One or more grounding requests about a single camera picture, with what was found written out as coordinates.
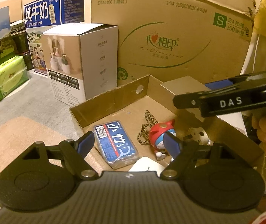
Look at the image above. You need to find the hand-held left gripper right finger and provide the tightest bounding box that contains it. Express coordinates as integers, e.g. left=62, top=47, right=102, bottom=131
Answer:
left=160, top=132, right=235, bottom=180

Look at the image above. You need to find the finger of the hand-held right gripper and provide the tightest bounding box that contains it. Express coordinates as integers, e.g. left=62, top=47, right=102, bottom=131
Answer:
left=204, top=71, right=266, bottom=91
left=173, top=90, right=208, bottom=109

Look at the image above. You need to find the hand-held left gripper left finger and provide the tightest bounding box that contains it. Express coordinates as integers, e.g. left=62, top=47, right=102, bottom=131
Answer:
left=22, top=131, right=98, bottom=180

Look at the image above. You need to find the red figurine toy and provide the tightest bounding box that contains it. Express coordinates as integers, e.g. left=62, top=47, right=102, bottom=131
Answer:
left=149, top=119, right=177, bottom=161

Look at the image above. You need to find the white plug adapter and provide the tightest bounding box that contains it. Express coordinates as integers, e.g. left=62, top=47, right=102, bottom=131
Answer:
left=185, top=127, right=209, bottom=146

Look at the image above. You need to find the blue clear plastic packet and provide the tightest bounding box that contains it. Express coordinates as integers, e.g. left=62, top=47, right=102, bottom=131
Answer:
left=93, top=121, right=140, bottom=169

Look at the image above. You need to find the leopard print lanyard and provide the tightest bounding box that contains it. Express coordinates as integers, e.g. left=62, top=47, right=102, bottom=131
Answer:
left=137, top=110, right=159, bottom=146

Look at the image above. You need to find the white square device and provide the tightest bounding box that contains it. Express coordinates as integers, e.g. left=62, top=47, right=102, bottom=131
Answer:
left=129, top=157, right=167, bottom=173

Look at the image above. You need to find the shallow cardboard box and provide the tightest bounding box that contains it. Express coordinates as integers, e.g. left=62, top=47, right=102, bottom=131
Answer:
left=69, top=74, right=265, bottom=182

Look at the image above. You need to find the person's right hand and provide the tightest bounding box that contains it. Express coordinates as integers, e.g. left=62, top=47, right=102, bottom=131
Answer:
left=252, top=112, right=266, bottom=161

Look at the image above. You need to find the grey blanket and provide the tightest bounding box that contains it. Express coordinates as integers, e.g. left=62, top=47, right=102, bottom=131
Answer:
left=0, top=71, right=89, bottom=136

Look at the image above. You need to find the tan mat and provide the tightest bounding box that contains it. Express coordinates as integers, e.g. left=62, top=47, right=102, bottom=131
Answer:
left=0, top=116, right=105, bottom=180

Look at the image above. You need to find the large cardboard box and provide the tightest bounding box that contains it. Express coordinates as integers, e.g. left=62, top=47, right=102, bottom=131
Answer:
left=91, top=0, right=259, bottom=91

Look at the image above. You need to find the white humidifier box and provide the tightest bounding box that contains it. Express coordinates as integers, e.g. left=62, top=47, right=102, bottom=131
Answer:
left=41, top=23, right=119, bottom=103

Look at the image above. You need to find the dark container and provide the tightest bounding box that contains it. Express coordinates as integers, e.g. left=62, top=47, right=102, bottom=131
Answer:
left=10, top=21, right=34, bottom=71

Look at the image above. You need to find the blue milk carton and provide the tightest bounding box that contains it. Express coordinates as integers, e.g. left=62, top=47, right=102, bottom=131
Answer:
left=24, top=0, right=85, bottom=77

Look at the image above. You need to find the brown cardboard panel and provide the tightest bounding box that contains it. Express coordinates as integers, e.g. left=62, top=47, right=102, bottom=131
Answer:
left=0, top=0, right=22, bottom=21

